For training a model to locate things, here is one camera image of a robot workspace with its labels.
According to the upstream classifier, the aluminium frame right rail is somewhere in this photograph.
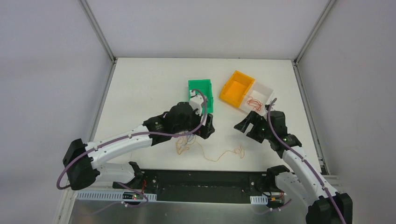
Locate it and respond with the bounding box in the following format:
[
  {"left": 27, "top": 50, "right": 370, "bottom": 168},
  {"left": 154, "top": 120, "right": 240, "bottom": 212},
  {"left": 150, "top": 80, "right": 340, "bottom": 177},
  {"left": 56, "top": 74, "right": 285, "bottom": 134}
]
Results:
[{"left": 292, "top": 0, "right": 355, "bottom": 224}]

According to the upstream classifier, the aluminium frame left rail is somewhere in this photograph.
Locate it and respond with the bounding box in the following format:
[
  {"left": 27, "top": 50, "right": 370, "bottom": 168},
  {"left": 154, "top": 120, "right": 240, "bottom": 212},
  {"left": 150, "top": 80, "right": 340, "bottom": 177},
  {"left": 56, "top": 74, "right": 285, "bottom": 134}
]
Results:
[{"left": 53, "top": 0, "right": 117, "bottom": 224}]

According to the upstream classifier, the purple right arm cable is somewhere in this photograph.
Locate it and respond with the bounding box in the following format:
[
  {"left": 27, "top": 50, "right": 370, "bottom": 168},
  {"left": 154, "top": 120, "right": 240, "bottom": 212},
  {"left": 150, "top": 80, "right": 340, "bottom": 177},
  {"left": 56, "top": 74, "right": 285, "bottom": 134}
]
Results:
[{"left": 250, "top": 98, "right": 347, "bottom": 224}]

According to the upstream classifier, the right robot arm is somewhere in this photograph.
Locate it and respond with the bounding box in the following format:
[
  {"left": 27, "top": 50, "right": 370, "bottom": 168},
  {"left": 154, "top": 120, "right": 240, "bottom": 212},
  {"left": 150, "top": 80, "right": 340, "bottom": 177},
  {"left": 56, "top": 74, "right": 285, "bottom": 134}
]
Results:
[{"left": 234, "top": 111, "right": 353, "bottom": 224}]

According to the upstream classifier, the orange plastic bin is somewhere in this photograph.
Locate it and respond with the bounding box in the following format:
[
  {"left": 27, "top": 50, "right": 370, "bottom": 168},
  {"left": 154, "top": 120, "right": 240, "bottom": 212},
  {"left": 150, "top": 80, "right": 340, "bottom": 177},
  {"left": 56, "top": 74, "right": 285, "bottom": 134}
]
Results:
[{"left": 219, "top": 70, "right": 255, "bottom": 108}]

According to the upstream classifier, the orange wire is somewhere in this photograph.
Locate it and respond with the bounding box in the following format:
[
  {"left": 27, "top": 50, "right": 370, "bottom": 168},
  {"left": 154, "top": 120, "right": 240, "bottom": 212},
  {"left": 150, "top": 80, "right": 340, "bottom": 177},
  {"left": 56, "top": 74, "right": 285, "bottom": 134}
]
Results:
[{"left": 246, "top": 96, "right": 263, "bottom": 112}]

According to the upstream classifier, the white plastic bin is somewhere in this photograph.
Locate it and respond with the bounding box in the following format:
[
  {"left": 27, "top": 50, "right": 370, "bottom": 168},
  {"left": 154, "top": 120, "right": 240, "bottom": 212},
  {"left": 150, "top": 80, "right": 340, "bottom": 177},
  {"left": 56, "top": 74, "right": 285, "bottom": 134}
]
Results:
[{"left": 239, "top": 81, "right": 274, "bottom": 116}]

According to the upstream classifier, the blue wire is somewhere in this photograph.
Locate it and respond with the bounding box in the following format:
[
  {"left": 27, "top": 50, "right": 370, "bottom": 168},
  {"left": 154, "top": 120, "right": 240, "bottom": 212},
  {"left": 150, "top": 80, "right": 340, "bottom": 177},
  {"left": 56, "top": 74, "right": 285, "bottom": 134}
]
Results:
[{"left": 181, "top": 131, "right": 197, "bottom": 147}]

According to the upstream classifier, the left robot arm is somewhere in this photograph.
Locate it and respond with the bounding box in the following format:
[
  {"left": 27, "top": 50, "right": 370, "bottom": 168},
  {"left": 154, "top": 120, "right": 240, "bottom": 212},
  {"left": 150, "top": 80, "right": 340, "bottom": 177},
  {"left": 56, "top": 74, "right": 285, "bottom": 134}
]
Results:
[{"left": 57, "top": 102, "right": 215, "bottom": 190}]

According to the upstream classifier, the aluminium frame rail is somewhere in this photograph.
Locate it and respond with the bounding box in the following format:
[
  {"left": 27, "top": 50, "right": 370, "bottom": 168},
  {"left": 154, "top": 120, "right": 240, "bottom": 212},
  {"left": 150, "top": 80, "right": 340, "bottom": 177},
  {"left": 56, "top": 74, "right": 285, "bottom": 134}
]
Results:
[
  {"left": 53, "top": 0, "right": 117, "bottom": 224},
  {"left": 292, "top": 0, "right": 355, "bottom": 224}
]

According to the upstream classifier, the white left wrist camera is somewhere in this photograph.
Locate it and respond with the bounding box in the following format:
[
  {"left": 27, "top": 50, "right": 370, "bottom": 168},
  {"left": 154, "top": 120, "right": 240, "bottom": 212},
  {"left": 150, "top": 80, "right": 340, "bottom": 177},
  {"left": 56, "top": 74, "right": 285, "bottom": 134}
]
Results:
[{"left": 189, "top": 95, "right": 204, "bottom": 115}]

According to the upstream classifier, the green plastic bin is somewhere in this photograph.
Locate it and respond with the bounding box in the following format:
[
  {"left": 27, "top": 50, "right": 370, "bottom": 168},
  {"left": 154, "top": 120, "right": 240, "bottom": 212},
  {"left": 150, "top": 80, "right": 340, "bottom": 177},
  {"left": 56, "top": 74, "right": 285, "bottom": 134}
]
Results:
[{"left": 188, "top": 79, "right": 214, "bottom": 113}]

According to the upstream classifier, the white slotted cable duct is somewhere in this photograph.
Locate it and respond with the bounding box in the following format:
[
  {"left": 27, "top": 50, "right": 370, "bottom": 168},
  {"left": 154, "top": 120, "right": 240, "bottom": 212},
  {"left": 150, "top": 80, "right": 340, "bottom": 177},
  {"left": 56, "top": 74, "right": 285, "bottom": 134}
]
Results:
[{"left": 76, "top": 190, "right": 157, "bottom": 202}]

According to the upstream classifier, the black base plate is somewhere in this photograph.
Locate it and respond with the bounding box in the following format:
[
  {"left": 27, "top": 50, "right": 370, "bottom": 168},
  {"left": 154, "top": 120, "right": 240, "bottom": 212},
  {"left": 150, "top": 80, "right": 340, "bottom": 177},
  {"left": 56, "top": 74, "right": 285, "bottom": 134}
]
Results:
[{"left": 127, "top": 169, "right": 281, "bottom": 204}]

